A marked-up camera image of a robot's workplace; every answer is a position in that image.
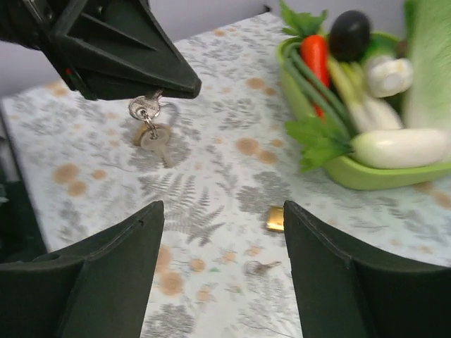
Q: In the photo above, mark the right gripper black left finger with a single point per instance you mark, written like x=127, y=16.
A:
x=97, y=287

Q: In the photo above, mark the green long beans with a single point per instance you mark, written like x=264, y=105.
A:
x=301, y=79

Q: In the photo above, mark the purple eggplant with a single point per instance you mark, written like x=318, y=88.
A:
x=349, y=36

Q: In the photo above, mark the floral table mat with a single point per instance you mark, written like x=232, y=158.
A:
x=220, y=272

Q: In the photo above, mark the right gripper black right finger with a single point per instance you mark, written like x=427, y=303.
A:
x=347, y=288

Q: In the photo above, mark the small brass padlock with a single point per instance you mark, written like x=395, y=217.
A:
x=275, y=219

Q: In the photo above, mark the green plastic basket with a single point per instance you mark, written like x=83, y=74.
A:
x=343, y=170

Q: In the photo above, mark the green celery leaves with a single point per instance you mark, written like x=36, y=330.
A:
x=320, y=141

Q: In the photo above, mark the large brass padlock with keys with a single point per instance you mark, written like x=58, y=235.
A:
x=155, y=136

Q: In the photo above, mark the red orange pepper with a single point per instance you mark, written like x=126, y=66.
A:
x=314, y=52

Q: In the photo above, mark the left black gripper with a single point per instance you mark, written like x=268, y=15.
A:
x=106, y=50

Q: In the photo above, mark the white radish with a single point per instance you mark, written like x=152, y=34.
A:
x=399, y=149

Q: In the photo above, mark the green napa cabbage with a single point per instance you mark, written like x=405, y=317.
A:
x=427, y=101

